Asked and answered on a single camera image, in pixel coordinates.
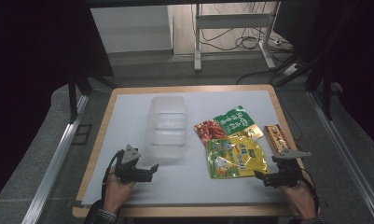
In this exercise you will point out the dark curtain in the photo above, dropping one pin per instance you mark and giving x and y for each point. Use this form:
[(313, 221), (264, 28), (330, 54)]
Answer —
[(32, 62), (358, 62)]

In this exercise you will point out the clear plastic container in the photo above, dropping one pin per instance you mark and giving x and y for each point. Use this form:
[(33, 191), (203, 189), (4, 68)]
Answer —
[(167, 127)]

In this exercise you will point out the white metal desk frame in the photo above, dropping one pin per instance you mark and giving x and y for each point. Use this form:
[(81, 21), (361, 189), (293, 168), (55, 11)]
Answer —
[(234, 20)]

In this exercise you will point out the white panel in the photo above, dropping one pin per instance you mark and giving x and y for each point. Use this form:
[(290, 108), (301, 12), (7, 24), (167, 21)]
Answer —
[(130, 28)]

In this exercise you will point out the brown chocolate bar packet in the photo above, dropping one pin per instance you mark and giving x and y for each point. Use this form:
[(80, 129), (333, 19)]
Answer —
[(277, 138)]

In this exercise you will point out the yellow spouted pouch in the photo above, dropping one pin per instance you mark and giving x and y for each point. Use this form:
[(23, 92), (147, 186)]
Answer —
[(234, 157)]

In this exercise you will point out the black floor bracket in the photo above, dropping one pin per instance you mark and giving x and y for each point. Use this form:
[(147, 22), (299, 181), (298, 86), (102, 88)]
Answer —
[(82, 134)]

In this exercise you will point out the person's right hand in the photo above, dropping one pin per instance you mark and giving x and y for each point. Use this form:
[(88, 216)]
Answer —
[(301, 199)]

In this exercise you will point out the black metal stand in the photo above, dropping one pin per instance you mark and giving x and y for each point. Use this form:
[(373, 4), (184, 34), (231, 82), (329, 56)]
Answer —
[(326, 84), (73, 93)]

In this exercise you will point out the person's left hand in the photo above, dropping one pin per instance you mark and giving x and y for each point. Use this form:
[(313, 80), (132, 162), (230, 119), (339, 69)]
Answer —
[(116, 193)]

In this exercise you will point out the white power strip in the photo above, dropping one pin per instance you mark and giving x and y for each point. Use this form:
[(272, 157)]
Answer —
[(289, 70)]

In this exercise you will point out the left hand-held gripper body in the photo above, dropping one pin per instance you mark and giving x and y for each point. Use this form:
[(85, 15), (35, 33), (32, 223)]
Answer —
[(130, 165)]

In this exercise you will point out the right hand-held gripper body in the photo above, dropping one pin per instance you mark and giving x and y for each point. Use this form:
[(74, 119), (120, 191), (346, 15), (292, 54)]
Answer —
[(288, 169)]

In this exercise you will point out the green and red sauce packet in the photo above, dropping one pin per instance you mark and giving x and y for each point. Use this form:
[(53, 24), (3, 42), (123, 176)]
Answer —
[(228, 126)]

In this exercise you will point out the aluminium rail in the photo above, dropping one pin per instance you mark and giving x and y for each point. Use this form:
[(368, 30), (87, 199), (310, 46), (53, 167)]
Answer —
[(346, 155), (51, 168)]

